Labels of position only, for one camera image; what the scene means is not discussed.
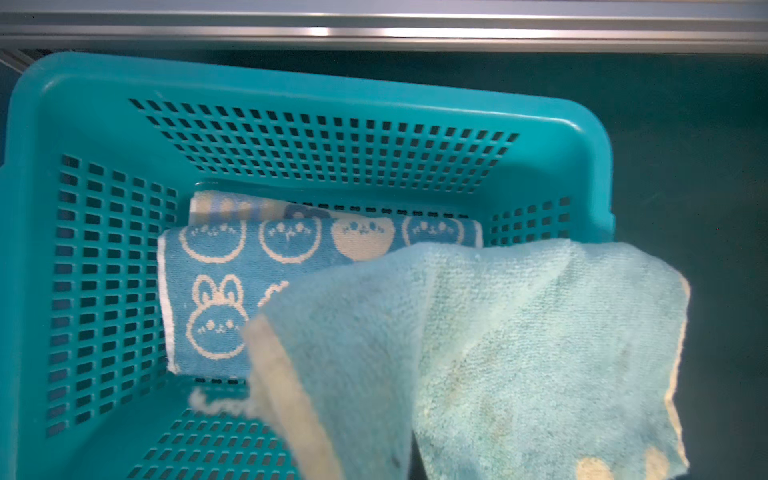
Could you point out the blue bunny pattern towel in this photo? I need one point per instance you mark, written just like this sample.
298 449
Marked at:
213 278

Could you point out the yellow-green towel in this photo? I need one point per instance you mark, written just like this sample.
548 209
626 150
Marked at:
550 360

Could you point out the cream RABBIT lettered towel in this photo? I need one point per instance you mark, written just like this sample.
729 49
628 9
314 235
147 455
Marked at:
209 207

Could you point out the teal plastic basket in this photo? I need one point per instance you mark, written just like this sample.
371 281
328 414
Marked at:
104 153

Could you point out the horizontal aluminium frame bar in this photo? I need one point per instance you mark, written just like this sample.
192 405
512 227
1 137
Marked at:
511 26

